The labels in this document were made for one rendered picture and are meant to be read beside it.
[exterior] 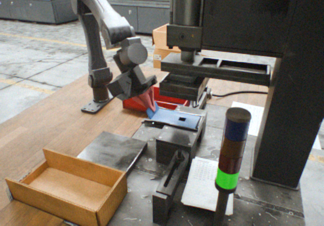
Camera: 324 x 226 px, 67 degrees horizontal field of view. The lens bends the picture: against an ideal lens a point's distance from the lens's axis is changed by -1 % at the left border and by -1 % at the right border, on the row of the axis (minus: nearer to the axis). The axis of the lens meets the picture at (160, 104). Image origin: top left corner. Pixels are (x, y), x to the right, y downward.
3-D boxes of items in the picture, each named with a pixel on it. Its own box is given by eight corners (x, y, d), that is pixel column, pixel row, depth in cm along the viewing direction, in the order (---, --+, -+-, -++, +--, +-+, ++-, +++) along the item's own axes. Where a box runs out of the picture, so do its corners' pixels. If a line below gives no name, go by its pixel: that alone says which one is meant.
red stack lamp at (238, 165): (219, 156, 45) (221, 142, 43) (241, 162, 44) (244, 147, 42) (215, 171, 42) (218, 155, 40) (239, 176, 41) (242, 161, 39)
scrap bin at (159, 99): (135, 95, 107) (135, 83, 104) (191, 105, 99) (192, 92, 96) (122, 108, 97) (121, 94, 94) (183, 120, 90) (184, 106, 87)
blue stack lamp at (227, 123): (224, 125, 41) (227, 108, 40) (248, 130, 40) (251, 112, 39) (220, 137, 38) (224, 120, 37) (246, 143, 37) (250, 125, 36)
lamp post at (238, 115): (205, 215, 55) (222, 99, 41) (232, 224, 53) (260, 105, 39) (199, 239, 50) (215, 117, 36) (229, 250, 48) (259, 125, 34)
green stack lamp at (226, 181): (217, 171, 47) (219, 157, 45) (238, 176, 45) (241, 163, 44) (213, 185, 44) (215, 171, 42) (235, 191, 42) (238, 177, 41)
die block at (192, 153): (177, 126, 87) (177, 107, 83) (205, 131, 83) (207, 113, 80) (156, 162, 70) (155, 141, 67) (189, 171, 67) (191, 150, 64)
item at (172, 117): (154, 108, 80) (154, 100, 79) (200, 117, 76) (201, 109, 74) (145, 119, 75) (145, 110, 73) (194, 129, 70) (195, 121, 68)
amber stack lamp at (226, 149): (221, 141, 43) (224, 126, 42) (244, 146, 42) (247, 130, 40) (218, 154, 40) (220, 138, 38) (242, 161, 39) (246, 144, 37)
